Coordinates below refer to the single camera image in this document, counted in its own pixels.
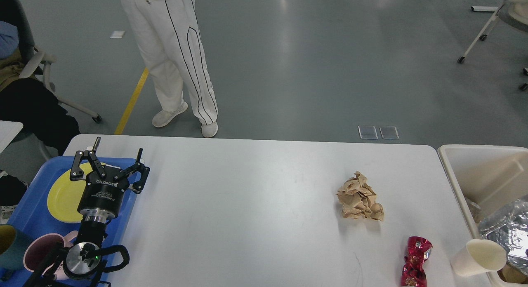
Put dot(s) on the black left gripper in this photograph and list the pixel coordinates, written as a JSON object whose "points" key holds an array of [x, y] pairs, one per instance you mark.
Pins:
{"points": [[101, 194]]}

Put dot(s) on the yellow plastic plate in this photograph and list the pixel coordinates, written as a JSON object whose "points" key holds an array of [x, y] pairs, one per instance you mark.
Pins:
{"points": [[64, 198]]}

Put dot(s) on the pink HOME mug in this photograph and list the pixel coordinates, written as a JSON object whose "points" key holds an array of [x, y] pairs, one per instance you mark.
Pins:
{"points": [[45, 251]]}

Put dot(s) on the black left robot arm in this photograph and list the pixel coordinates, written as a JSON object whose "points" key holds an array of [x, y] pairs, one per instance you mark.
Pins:
{"points": [[87, 259]]}

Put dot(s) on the white side table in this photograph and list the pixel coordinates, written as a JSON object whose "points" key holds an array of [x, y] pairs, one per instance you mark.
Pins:
{"points": [[8, 131]]}

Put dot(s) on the person in black trousers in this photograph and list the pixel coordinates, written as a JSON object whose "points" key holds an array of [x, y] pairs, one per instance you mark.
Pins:
{"points": [[28, 101]]}

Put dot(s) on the teal cup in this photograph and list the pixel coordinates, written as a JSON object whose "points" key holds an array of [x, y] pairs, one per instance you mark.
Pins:
{"points": [[13, 245]]}

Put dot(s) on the person in white tracksuit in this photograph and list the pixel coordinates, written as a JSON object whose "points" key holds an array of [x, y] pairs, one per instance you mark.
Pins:
{"points": [[168, 38]]}

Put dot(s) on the crumpled brown paper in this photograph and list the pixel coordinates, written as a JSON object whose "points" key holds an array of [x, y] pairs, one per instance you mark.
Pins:
{"points": [[358, 199]]}

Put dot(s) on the left floor plate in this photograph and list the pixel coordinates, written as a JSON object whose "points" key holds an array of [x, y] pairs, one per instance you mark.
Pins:
{"points": [[368, 132]]}

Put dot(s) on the floor plate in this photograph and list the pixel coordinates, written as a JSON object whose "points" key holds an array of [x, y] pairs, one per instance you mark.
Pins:
{"points": [[368, 132], [389, 132]]}

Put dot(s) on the right floor plate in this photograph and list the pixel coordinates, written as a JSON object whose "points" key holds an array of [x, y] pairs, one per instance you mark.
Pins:
{"points": [[389, 132]]}

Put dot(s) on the crushed red can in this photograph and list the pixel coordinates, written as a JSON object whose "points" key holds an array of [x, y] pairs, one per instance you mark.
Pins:
{"points": [[418, 252]]}

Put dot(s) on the beige plastic bin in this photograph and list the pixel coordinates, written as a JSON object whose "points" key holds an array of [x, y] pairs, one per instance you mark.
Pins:
{"points": [[491, 176]]}

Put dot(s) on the brown paper in bin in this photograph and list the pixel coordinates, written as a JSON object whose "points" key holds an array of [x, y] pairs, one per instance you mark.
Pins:
{"points": [[512, 275]]}

